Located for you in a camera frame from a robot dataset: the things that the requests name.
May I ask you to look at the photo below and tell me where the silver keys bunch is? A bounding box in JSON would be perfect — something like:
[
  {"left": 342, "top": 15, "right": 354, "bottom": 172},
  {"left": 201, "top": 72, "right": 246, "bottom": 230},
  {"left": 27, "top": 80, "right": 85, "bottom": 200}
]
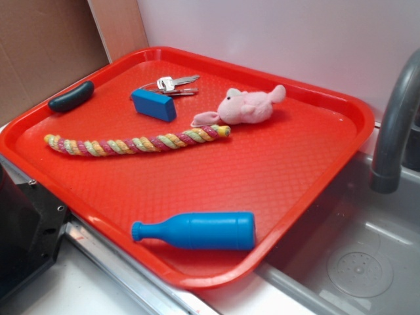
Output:
[{"left": 140, "top": 75, "right": 200, "bottom": 96}]

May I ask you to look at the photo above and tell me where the blue plastic bottle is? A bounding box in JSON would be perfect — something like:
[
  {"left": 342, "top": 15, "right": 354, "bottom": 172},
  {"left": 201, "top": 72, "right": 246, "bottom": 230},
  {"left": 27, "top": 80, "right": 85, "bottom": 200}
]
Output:
[{"left": 131, "top": 211, "right": 256, "bottom": 251}]

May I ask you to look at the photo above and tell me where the multicolour twisted rope toy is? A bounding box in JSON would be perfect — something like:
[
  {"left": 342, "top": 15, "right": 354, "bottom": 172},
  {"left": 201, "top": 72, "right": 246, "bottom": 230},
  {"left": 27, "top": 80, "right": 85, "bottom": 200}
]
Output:
[{"left": 44, "top": 125, "right": 231, "bottom": 158}]

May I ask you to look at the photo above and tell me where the grey plastic sink basin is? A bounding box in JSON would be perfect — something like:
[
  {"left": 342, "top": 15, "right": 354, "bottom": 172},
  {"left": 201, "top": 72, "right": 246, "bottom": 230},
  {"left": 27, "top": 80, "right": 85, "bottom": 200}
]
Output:
[{"left": 257, "top": 154, "right": 419, "bottom": 314}]

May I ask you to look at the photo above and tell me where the brown cardboard panel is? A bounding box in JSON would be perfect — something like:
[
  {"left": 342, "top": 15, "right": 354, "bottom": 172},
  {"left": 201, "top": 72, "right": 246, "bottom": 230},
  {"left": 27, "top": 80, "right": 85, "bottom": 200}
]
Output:
[{"left": 1, "top": 1, "right": 148, "bottom": 125}]

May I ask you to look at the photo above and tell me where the grey sink faucet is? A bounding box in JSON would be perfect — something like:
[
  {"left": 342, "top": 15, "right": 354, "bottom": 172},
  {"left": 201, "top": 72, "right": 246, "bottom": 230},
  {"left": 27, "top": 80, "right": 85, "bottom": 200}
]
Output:
[{"left": 369, "top": 50, "right": 419, "bottom": 194}]

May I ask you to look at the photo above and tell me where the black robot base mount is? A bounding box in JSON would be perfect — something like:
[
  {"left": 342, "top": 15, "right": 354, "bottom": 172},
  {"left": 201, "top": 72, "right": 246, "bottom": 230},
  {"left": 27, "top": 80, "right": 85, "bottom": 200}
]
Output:
[{"left": 1, "top": 167, "right": 69, "bottom": 303}]

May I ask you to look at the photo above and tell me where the blue rectangular block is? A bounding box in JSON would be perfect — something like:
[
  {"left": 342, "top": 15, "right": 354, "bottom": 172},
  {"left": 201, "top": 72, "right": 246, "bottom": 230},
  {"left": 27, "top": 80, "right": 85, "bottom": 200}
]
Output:
[{"left": 131, "top": 89, "right": 177, "bottom": 122}]

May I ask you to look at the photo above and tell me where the red plastic tray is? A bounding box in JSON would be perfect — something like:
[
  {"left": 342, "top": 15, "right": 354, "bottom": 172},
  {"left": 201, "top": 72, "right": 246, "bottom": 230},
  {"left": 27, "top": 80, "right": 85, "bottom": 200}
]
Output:
[{"left": 1, "top": 47, "right": 374, "bottom": 289}]

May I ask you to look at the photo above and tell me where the dark green toy pickle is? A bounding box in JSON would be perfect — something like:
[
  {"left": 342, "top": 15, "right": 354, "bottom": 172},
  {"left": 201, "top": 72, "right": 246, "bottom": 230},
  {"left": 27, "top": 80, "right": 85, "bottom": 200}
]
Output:
[{"left": 48, "top": 81, "right": 95, "bottom": 113}]

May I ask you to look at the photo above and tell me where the pink plush bunny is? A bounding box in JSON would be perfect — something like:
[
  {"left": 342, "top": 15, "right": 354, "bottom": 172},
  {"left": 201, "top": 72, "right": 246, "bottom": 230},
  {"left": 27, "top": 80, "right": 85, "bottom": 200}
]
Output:
[{"left": 191, "top": 85, "right": 286, "bottom": 127}]

